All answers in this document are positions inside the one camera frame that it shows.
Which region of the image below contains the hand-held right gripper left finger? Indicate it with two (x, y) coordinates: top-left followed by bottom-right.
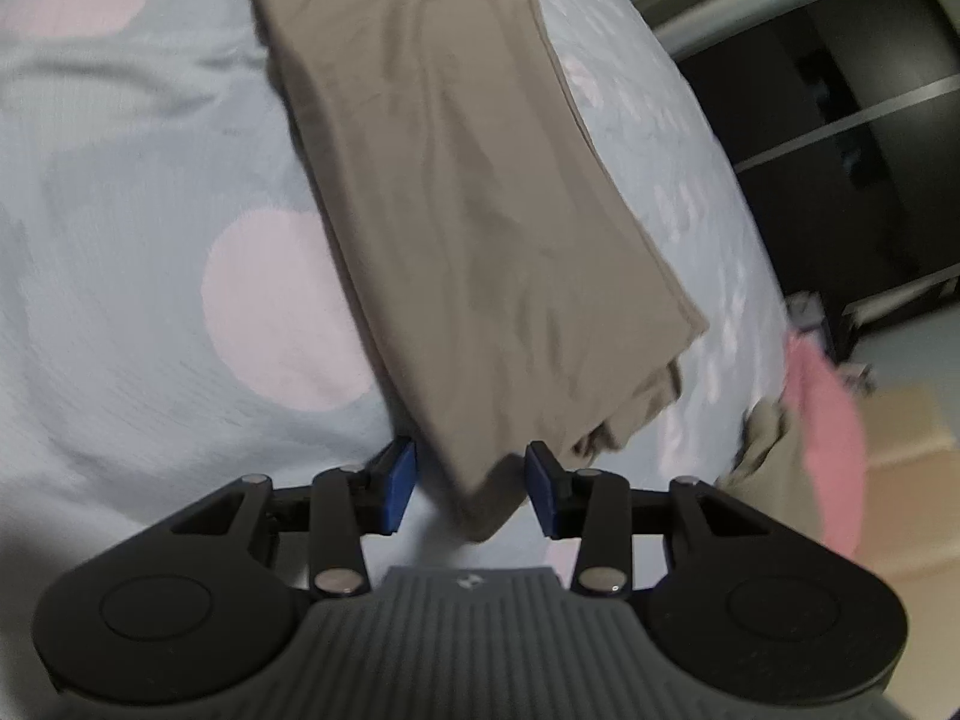
(171, 439), (417, 601)

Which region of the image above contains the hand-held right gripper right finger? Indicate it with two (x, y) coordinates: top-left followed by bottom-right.
(525, 441), (785, 602)

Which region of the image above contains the taupe shirt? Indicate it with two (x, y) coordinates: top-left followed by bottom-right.
(236, 0), (712, 545)

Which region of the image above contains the olive fleece blanket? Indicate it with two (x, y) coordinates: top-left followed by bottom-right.
(716, 397), (822, 537)

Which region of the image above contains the pink pillow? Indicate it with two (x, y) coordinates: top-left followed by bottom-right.
(780, 334), (871, 552)

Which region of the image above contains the beige headboard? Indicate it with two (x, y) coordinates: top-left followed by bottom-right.
(855, 382), (960, 720)

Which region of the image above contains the polka dot bed sheet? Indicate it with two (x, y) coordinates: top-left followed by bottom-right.
(0, 0), (788, 691)

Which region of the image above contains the dark wardrobe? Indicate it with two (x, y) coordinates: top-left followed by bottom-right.
(585, 0), (960, 338)

